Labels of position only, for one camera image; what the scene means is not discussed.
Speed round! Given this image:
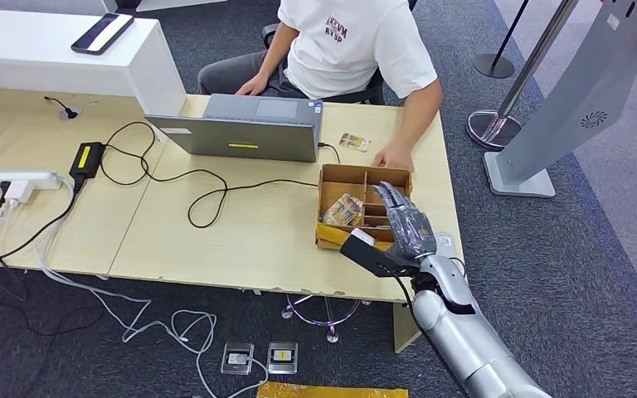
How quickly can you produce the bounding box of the person's right hand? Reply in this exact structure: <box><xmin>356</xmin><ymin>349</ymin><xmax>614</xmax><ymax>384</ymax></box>
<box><xmin>235</xmin><ymin>72</ymin><xmax>271</xmax><ymax>97</ymax></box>

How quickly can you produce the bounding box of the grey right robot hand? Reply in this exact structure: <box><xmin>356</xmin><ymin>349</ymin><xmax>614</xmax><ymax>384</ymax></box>
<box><xmin>373</xmin><ymin>181</ymin><xmax>439</xmax><ymax>269</ymax></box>

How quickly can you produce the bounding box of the person's left hand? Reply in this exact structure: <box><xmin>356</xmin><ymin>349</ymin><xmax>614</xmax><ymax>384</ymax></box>
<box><xmin>372</xmin><ymin>143</ymin><xmax>415</xmax><ymax>172</ymax></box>

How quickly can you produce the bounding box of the printed room key card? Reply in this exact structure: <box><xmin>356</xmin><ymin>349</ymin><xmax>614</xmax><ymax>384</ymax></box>
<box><xmin>338</xmin><ymin>132</ymin><xmax>372</xmax><ymax>153</ymax></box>

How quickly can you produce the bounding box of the cardboard divider box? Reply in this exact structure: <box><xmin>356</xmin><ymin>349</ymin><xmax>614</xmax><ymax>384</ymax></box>
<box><xmin>314</xmin><ymin>163</ymin><xmax>414</xmax><ymax>253</ymax></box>

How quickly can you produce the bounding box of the grey card reader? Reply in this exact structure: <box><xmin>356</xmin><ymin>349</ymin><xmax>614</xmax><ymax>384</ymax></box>
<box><xmin>434</xmin><ymin>232</ymin><xmax>459</xmax><ymax>260</ymax></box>

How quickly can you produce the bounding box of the person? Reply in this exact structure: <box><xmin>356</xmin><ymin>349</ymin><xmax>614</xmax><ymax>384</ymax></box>
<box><xmin>196</xmin><ymin>0</ymin><xmax>444</xmax><ymax>172</ymax></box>

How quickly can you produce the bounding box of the grey laptop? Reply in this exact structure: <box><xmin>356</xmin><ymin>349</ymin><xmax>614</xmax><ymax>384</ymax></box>
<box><xmin>143</xmin><ymin>93</ymin><xmax>324</xmax><ymax>164</ymax></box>

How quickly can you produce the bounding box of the black office chair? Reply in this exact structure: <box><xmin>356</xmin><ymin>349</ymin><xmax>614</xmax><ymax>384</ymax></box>
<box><xmin>260</xmin><ymin>22</ymin><xmax>386</xmax><ymax>105</ymax></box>

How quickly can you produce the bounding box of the wooden desk side panel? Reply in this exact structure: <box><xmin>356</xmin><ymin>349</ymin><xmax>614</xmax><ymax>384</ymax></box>
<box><xmin>392</xmin><ymin>303</ymin><xmax>421</xmax><ymax>354</ymax></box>

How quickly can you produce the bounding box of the chrome stool base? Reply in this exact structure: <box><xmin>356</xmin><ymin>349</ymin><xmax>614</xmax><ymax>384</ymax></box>
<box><xmin>280</xmin><ymin>294</ymin><xmax>363</xmax><ymax>344</ymax></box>

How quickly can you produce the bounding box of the black smartphone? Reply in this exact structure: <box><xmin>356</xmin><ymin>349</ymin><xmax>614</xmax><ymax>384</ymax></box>
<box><xmin>69</xmin><ymin>12</ymin><xmax>134</xmax><ymax>56</ymax></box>

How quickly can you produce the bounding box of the steel floor socket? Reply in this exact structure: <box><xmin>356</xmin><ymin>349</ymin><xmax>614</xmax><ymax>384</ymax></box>
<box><xmin>266</xmin><ymin>341</ymin><xmax>299</xmax><ymax>376</ymax></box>
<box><xmin>220</xmin><ymin>341</ymin><xmax>255</xmax><ymax>376</ymax></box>

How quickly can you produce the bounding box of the yellow floor tape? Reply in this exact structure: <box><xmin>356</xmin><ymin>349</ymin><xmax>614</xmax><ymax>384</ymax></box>
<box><xmin>256</xmin><ymin>381</ymin><xmax>410</xmax><ymax>398</ymax></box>

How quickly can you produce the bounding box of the black power adapter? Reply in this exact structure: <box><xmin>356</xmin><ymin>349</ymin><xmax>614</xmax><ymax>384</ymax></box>
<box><xmin>69</xmin><ymin>142</ymin><xmax>106</xmax><ymax>182</ymax></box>

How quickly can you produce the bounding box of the grey kiosk stand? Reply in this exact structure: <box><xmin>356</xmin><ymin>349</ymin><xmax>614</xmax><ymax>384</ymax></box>
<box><xmin>482</xmin><ymin>0</ymin><xmax>637</xmax><ymax>198</ymax></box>

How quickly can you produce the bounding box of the white raised counter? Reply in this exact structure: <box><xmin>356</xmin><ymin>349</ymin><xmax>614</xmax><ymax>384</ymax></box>
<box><xmin>0</xmin><ymin>8</ymin><xmax>187</xmax><ymax>118</ymax></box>

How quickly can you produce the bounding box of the white power strip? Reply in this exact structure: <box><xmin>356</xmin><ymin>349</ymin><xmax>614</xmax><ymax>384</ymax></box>
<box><xmin>0</xmin><ymin>170</ymin><xmax>64</xmax><ymax>193</ymax></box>

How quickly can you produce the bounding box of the white charger plug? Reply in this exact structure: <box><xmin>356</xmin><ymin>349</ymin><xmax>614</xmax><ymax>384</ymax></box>
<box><xmin>2</xmin><ymin>180</ymin><xmax>34</xmax><ymax>209</ymax></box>

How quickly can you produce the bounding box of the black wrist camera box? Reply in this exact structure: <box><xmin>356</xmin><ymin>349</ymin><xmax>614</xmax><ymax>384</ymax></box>
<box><xmin>339</xmin><ymin>228</ymin><xmax>421</xmax><ymax>278</ymax></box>

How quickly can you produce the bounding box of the chrome stanchion post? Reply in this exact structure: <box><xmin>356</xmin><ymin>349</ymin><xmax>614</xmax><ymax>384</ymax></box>
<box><xmin>464</xmin><ymin>0</ymin><xmax>580</xmax><ymax>150</ymax></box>

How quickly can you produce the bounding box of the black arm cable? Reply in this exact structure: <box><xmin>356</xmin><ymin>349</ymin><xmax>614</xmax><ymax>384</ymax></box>
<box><xmin>388</xmin><ymin>271</ymin><xmax>470</xmax><ymax>398</ymax></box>

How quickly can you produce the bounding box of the black laptop charger cable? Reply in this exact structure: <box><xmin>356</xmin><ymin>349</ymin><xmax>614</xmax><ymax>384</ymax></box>
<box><xmin>99</xmin><ymin>121</ymin><xmax>342</xmax><ymax>231</ymax></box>

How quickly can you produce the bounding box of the black stanchion post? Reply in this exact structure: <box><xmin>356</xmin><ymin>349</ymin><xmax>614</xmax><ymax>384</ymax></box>
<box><xmin>471</xmin><ymin>0</ymin><xmax>530</xmax><ymax>79</ymax></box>

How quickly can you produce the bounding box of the short black cable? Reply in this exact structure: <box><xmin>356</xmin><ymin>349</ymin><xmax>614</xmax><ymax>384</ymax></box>
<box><xmin>43</xmin><ymin>95</ymin><xmax>80</xmax><ymax>119</ymax></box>

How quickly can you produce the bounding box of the black mains cable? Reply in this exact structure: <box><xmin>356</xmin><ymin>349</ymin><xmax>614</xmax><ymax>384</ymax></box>
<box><xmin>0</xmin><ymin>175</ymin><xmax>85</xmax><ymax>270</ymax></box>

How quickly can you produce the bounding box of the white power strip cable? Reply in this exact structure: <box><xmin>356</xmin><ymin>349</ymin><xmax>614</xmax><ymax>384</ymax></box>
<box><xmin>38</xmin><ymin>175</ymin><xmax>270</xmax><ymax>398</ymax></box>

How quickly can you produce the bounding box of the thin black cable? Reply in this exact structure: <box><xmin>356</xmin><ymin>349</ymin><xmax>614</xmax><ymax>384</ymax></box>
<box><xmin>0</xmin><ymin>181</ymin><xmax>105</xmax><ymax>337</ymax></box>

